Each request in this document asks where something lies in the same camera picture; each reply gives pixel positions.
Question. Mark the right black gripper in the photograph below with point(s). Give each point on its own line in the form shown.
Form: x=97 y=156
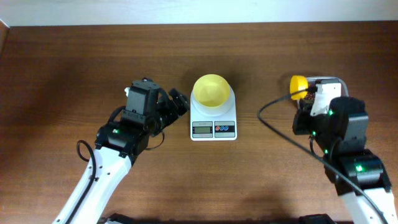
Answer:
x=298 y=121

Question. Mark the white digital kitchen scale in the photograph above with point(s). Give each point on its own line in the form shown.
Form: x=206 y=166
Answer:
x=213 y=124

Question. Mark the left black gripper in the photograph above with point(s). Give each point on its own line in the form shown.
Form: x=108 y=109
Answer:
x=163 y=102

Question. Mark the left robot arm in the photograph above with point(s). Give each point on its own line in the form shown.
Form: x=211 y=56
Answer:
x=148 y=111

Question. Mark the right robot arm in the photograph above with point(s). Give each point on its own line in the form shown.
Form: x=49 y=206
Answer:
x=340 y=131

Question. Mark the clear plastic bean container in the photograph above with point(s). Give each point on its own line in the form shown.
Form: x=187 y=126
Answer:
x=312 y=80

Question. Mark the yellow measuring scoop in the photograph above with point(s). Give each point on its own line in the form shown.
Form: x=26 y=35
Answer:
x=298 y=87

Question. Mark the red beans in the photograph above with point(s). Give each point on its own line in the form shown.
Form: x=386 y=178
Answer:
x=309 y=96

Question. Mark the yellow plastic bowl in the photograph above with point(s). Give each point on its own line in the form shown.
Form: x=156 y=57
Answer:
x=211 y=90

